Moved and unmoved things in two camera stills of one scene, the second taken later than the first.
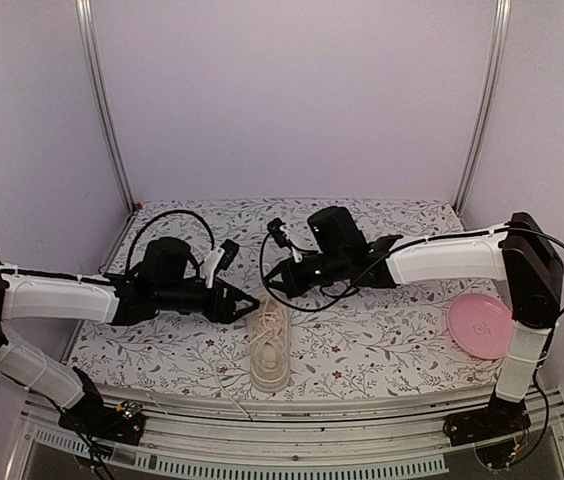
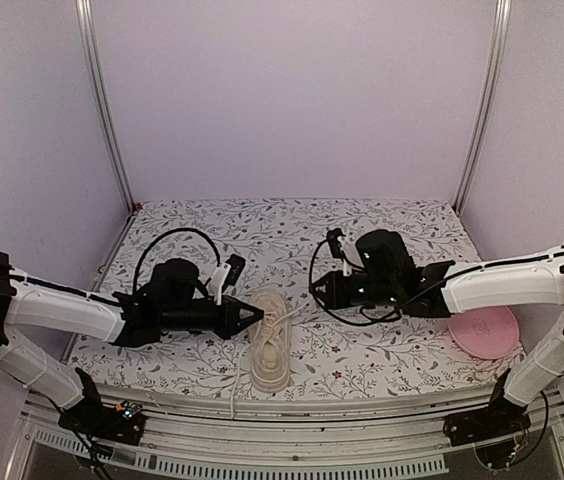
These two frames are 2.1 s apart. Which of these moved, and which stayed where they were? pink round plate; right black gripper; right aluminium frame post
Moved: right black gripper
Stayed: pink round plate; right aluminium frame post
